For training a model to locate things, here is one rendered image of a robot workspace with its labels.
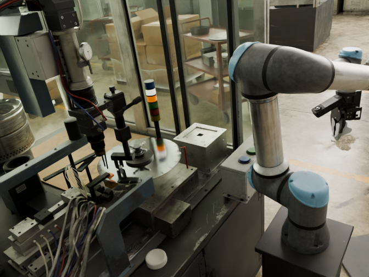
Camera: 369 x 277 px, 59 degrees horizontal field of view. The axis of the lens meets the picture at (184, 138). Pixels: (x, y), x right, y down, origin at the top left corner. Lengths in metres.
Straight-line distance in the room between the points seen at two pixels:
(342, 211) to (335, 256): 1.34
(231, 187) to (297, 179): 0.33
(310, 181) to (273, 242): 0.25
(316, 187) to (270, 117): 0.25
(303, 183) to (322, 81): 0.34
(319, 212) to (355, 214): 1.43
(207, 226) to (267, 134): 0.43
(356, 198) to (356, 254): 0.54
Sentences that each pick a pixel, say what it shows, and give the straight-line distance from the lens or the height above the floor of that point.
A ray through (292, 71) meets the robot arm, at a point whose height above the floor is 1.35.
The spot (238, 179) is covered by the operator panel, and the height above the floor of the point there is 0.85.
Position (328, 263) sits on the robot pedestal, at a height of 0.75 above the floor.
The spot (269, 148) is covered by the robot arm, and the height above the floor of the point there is 1.08.
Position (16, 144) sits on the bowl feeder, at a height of 0.95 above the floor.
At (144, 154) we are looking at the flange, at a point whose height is 0.97.
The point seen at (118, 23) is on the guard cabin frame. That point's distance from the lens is 1.75.
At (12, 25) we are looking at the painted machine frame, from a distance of 1.07.
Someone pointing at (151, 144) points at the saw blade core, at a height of 0.95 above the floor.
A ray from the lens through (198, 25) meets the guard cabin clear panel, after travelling 1.46.
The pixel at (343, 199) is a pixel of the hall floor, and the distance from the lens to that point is 2.59.
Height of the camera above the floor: 1.60
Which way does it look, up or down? 28 degrees down
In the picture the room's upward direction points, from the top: 8 degrees counter-clockwise
